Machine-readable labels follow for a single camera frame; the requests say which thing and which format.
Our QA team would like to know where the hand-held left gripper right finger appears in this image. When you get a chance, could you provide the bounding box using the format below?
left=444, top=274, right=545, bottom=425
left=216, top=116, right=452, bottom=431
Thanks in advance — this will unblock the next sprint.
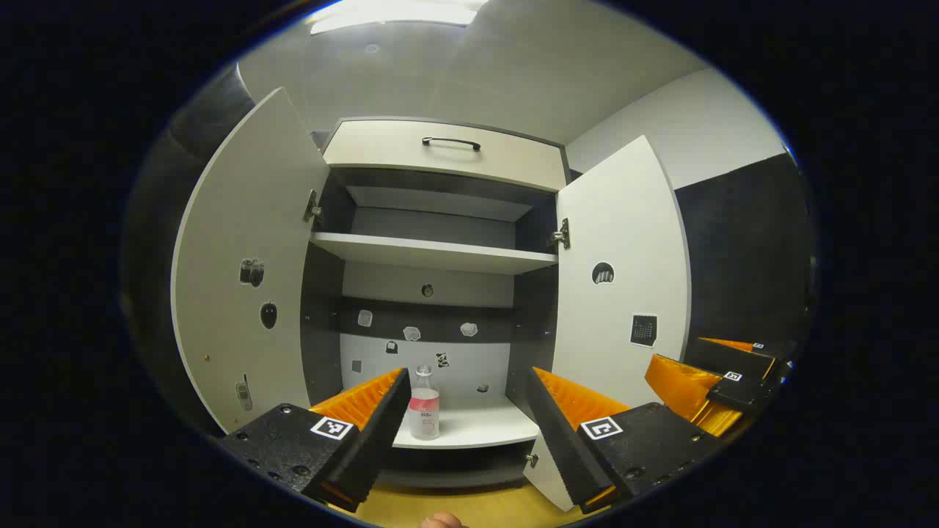
left=523, top=365, right=724, bottom=515

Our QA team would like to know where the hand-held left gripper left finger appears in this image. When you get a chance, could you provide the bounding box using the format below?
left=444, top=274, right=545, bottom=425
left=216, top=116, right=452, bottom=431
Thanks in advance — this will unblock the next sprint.
left=218, top=366, right=413, bottom=513

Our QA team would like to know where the clear bottle with pink label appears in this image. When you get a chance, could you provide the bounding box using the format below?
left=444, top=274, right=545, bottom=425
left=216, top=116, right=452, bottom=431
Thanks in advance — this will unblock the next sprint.
left=409, top=364, right=442, bottom=441

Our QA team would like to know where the white cabinet door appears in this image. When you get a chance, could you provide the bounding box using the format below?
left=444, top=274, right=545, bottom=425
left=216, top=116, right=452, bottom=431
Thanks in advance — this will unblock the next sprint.
left=525, top=135, right=692, bottom=513
left=170, top=87, right=331, bottom=435

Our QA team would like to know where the white and grey cabinet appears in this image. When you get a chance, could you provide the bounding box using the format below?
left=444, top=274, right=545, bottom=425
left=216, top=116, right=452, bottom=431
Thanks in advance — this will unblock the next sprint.
left=299, top=117, right=571, bottom=491

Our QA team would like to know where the black backdrop cloth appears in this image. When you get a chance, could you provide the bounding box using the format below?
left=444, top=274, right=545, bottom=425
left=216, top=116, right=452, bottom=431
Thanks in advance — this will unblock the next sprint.
left=121, top=62, right=816, bottom=441

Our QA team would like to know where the ceiling light panel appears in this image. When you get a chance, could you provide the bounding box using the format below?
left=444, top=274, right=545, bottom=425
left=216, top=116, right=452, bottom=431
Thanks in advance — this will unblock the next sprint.
left=308, top=0, right=489, bottom=36

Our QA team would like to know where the white drawer with black handle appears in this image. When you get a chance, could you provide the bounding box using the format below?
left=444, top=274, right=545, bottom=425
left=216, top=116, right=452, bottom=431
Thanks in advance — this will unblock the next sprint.
left=323, top=120, right=570, bottom=193

